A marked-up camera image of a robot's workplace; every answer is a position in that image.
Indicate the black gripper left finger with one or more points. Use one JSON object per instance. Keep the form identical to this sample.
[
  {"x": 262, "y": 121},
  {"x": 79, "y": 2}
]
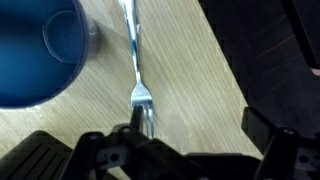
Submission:
[{"x": 133, "y": 156}]

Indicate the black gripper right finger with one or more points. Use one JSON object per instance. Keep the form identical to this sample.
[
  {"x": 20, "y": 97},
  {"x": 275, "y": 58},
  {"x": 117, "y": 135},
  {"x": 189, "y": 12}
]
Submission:
[{"x": 290, "y": 153}]

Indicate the silver metal fork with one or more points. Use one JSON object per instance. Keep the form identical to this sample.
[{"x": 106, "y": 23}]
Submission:
[{"x": 140, "y": 96}]

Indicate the blue plastic cup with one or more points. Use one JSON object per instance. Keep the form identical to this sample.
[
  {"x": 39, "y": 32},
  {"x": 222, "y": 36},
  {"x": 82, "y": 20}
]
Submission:
[{"x": 30, "y": 50}]

